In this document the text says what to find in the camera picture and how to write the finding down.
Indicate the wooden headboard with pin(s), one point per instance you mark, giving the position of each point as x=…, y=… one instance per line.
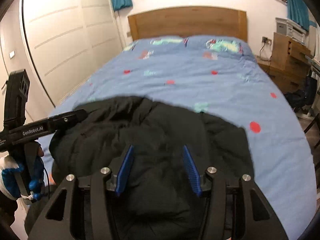
x=189, y=21

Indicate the wooden bedside drawer unit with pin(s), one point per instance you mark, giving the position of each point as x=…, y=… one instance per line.
x=288, y=65

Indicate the teal curtain right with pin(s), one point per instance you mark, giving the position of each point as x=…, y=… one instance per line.
x=298, y=12

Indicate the dark bag on floor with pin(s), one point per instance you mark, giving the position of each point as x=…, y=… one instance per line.
x=302, y=97

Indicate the blue patterned bed duvet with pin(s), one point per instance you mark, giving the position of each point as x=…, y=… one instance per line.
x=227, y=83

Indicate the black hooded puffer jacket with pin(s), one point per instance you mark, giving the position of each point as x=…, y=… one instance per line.
x=158, y=202

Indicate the white sliding wardrobe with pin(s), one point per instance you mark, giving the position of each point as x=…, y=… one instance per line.
x=60, y=43

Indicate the blue gloved left hand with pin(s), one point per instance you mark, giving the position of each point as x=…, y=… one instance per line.
x=9, y=186

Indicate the white printer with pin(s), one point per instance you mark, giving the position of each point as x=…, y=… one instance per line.
x=291, y=29

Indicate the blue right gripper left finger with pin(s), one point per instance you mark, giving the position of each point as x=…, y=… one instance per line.
x=120, y=170

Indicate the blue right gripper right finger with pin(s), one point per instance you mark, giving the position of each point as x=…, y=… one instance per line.
x=196, y=164

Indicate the wall power socket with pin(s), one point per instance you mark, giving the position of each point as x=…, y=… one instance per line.
x=266, y=40

